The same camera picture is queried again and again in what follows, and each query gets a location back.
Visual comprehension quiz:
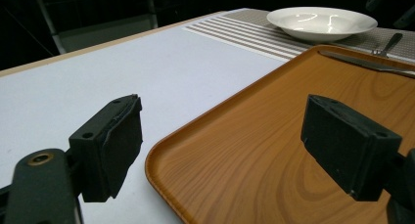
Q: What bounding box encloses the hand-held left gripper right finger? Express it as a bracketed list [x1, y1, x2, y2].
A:
[300, 93, 403, 202]

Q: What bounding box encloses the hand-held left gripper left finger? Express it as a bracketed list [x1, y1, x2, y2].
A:
[68, 93, 144, 203]

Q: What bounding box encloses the white table sheet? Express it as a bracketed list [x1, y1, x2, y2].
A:
[0, 22, 290, 224]

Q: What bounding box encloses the brown wooden tray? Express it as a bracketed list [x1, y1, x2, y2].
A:
[144, 44, 415, 224]

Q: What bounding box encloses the white round plate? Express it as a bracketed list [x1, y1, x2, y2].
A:
[266, 6, 379, 43]

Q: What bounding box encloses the striped woven placemat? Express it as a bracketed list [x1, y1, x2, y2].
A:
[182, 8, 415, 64]

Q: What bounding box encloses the silver table knife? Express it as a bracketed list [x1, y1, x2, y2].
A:
[317, 49, 415, 79]

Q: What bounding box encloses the silver fork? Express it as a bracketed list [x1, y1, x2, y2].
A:
[371, 32, 404, 59]

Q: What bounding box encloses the white desk with metal legs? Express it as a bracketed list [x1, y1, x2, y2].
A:
[30, 0, 161, 56]

